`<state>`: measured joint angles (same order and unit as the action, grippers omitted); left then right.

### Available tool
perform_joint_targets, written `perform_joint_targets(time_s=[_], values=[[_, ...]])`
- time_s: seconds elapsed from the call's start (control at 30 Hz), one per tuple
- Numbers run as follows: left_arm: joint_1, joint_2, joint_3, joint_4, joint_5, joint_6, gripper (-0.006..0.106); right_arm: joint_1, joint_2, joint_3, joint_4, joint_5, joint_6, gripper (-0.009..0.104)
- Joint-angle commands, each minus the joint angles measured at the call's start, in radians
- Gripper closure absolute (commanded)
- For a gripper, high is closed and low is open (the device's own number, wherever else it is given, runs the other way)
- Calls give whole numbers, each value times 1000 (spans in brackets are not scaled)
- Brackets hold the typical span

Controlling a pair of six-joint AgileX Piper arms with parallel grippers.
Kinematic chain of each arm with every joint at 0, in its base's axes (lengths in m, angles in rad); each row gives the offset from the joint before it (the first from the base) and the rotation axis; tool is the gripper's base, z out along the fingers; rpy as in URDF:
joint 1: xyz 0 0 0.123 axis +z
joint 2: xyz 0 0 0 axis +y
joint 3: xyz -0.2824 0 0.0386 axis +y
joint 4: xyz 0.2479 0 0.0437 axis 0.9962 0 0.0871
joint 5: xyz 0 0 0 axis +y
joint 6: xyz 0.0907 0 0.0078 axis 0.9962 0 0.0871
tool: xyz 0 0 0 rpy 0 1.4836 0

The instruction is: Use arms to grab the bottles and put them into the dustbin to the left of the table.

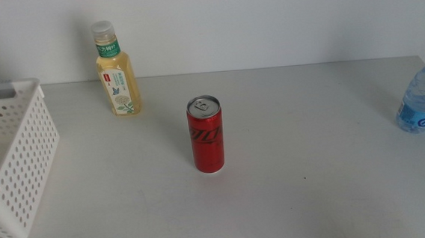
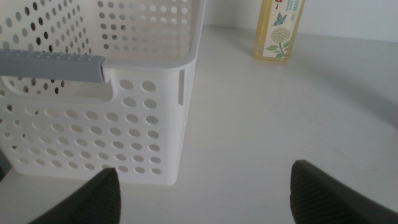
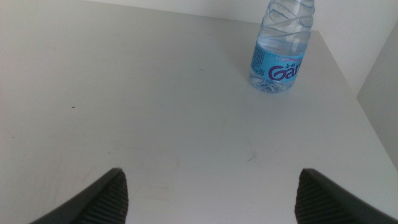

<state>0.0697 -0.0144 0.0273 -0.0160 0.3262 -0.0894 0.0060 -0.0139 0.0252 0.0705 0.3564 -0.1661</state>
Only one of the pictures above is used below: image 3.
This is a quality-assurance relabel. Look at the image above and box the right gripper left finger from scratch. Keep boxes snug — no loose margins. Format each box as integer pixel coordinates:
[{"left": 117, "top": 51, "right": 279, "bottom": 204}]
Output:
[{"left": 29, "top": 167, "right": 129, "bottom": 224}]

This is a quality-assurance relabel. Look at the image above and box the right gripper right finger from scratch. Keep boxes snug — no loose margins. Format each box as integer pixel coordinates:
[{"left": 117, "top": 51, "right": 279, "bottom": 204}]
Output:
[{"left": 294, "top": 168, "right": 398, "bottom": 224}]

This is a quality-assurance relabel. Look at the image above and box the clear water bottle blue label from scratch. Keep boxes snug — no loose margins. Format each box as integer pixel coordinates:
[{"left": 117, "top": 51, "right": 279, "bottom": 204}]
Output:
[{"left": 248, "top": 0, "right": 315, "bottom": 94}]

